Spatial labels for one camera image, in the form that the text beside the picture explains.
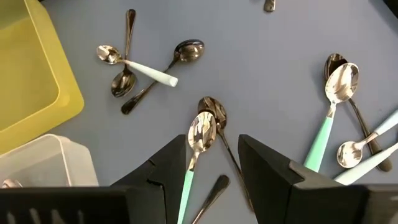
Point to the blue table mat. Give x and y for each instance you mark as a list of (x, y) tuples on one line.
[(264, 62)]

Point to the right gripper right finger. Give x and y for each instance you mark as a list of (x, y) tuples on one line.
[(311, 205)]

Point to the yellow plastic container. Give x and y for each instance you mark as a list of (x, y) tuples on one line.
[(31, 77)]

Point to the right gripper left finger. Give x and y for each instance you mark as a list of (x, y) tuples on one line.
[(93, 205)]

